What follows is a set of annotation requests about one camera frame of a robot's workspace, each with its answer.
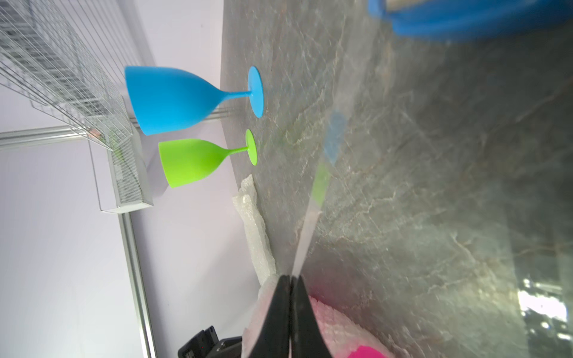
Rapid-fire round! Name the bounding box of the bubble wrap sheet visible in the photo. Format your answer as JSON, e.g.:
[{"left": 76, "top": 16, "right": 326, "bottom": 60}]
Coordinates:
[
  {"left": 233, "top": 175, "right": 277, "bottom": 286},
  {"left": 241, "top": 297, "right": 394, "bottom": 357}
]

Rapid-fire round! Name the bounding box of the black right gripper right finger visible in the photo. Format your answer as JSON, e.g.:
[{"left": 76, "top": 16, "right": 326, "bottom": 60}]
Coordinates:
[{"left": 290, "top": 277, "right": 332, "bottom": 358}]

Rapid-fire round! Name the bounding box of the green plastic wine glass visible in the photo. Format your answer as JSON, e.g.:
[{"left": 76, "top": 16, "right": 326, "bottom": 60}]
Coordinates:
[{"left": 158, "top": 129, "right": 258, "bottom": 188}]

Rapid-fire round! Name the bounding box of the white mesh wall basket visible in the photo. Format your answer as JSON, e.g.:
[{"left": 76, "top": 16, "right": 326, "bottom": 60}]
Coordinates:
[{"left": 88, "top": 131, "right": 153, "bottom": 214}]

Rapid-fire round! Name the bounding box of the pink plastic wine glass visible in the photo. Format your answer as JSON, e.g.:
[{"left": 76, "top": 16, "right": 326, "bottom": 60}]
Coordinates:
[{"left": 348, "top": 345, "right": 386, "bottom": 358}]

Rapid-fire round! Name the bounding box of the blue tape dispenser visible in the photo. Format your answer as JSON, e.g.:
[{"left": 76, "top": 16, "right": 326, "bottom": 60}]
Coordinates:
[{"left": 368, "top": 1, "right": 572, "bottom": 41}]

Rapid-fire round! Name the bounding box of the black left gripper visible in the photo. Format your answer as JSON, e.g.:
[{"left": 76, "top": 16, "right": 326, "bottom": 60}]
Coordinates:
[{"left": 178, "top": 326, "right": 243, "bottom": 358}]

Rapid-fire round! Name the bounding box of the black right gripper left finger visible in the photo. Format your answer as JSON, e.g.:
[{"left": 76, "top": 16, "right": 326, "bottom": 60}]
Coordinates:
[{"left": 247, "top": 275, "right": 291, "bottom": 357}]

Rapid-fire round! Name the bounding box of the blue plastic wine glass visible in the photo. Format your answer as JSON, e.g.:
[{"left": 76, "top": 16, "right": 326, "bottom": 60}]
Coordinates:
[{"left": 125, "top": 67, "right": 265, "bottom": 136}]

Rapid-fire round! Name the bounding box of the white wire wall shelf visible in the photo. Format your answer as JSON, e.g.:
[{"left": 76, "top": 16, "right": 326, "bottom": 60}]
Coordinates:
[{"left": 1, "top": 1, "right": 134, "bottom": 150}]

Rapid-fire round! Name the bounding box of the clear adhesive tape strip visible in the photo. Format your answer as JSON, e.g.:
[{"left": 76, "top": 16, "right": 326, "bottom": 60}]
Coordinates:
[{"left": 292, "top": 17, "right": 379, "bottom": 278}]

